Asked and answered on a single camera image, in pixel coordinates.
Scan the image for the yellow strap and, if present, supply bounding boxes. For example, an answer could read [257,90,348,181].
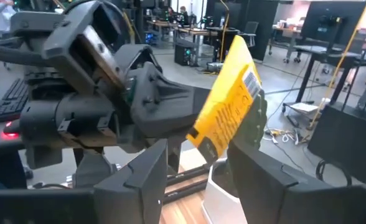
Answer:
[309,0,366,130]

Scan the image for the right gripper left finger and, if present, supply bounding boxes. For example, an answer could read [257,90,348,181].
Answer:
[93,139,169,224]

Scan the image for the black keyboard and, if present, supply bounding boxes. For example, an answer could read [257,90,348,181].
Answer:
[0,77,30,124]

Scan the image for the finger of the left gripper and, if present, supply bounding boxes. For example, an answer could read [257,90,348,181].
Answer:
[129,61,212,139]

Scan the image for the black cabinet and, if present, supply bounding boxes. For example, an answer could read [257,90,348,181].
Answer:
[307,102,366,184]

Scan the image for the wooden background table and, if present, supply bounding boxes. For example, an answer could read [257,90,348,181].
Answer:
[176,26,243,63]

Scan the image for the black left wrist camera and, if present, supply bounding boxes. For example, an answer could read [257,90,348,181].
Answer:
[42,0,131,96]

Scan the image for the coiled black cable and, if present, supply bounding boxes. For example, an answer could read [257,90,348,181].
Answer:
[315,159,354,187]

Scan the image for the black computer tower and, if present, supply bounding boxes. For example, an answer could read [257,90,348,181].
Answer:
[174,42,200,67]

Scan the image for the black office chair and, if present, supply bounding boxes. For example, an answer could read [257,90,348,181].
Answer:
[240,21,260,47]

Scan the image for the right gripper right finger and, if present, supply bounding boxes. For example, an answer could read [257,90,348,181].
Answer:
[228,143,326,224]

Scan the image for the yellow pole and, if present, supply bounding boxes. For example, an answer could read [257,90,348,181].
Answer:
[218,0,231,63]

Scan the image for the white cart base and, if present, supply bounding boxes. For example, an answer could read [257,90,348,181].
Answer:
[281,101,321,116]

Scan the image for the white and yellow cords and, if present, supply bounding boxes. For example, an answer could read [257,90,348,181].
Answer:
[262,126,310,146]

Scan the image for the black computer mouse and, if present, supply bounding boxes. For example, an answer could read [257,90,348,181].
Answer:
[1,119,21,141]

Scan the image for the black background desk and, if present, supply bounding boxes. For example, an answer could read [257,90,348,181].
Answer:
[293,43,366,105]

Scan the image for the large black monitor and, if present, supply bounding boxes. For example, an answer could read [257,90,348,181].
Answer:
[301,1,366,44]

